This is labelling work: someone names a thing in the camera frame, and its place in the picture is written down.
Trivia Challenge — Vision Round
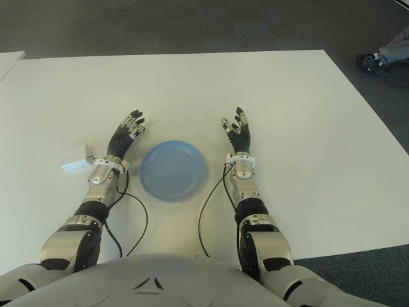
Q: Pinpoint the blue round plate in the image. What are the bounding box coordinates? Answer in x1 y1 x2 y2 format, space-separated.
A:
139 139 208 201

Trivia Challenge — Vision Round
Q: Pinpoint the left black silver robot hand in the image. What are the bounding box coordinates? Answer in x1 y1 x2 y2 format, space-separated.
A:
105 109 147 161

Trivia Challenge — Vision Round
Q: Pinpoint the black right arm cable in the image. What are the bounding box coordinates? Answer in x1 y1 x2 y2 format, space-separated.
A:
198 164 239 258

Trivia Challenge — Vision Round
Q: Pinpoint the white cube charger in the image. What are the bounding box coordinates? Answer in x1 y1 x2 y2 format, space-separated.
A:
60 144 97 173

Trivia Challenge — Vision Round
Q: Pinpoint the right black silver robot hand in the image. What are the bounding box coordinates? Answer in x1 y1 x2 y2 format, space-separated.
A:
219 107 253 156

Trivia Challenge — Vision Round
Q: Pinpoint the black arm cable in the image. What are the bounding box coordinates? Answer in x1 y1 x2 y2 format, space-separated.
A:
198 164 239 258
104 172 148 258

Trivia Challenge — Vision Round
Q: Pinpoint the grey robot torso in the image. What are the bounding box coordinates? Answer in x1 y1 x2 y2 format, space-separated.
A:
0 252 409 307

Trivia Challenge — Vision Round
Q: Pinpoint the white side table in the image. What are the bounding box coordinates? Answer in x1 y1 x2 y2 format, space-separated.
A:
0 51 26 81

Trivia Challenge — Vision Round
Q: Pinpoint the black perforated shoe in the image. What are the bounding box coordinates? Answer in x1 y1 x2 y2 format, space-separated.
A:
357 53 382 76

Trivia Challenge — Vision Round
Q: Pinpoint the grey trouser leg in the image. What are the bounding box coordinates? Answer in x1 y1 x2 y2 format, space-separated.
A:
378 27 409 70

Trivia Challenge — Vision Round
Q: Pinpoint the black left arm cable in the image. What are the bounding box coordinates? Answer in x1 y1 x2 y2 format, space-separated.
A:
104 172 148 258

